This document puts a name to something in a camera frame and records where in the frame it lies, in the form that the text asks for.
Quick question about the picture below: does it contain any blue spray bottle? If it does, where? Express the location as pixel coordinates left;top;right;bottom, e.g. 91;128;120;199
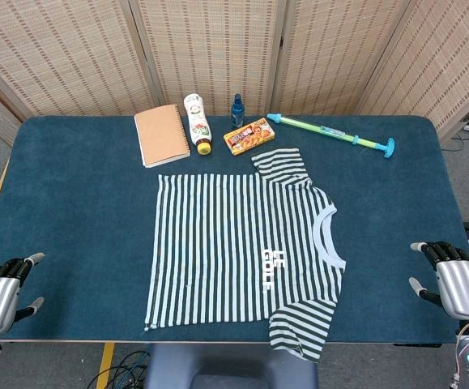
229;93;245;130

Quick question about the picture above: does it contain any floor cable bundle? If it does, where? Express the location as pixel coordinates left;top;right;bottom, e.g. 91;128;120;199
83;346;152;389

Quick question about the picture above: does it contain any yellow curry box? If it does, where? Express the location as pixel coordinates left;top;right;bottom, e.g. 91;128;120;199
223;117;276;156

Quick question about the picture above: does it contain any green blue water gun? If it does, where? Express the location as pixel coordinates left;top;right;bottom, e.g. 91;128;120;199
266;113;396;160

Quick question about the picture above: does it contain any blue carpet table cover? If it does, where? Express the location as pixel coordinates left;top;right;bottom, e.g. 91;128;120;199
0;115;469;344

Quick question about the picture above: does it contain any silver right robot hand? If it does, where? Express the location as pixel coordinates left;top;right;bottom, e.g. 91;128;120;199
408;241;469;323

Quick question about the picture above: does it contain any green white striped t-shirt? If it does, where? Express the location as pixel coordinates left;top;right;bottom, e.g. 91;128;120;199
143;147;347;362

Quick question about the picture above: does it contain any brown spiral notebook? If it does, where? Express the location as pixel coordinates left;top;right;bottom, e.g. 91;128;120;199
133;104;192;169

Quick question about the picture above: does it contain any white bottle yellow cap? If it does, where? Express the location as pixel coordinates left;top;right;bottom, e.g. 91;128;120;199
182;92;213;156

